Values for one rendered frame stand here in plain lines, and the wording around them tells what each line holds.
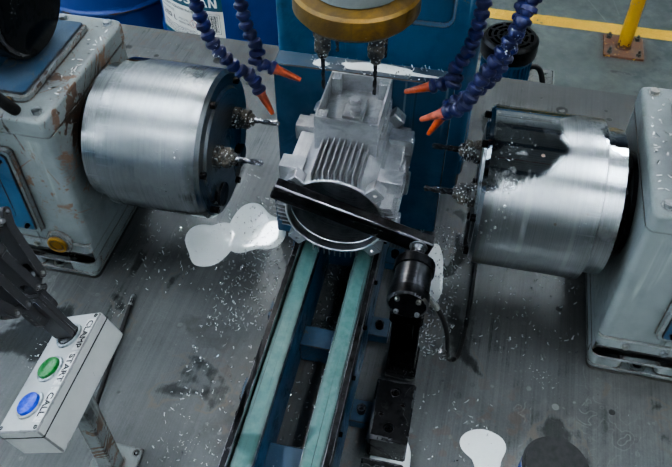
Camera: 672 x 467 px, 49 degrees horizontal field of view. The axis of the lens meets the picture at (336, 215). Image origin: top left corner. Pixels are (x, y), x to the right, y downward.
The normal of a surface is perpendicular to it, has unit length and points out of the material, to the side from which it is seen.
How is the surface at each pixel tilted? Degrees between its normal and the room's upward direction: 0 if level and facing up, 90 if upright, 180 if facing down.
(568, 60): 0
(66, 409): 64
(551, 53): 0
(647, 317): 89
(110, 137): 54
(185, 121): 36
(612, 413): 0
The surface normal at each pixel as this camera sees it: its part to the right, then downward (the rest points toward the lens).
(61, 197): -0.22, 0.70
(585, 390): 0.00, -0.69
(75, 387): 0.88, -0.16
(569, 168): -0.11, -0.27
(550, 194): -0.16, 0.05
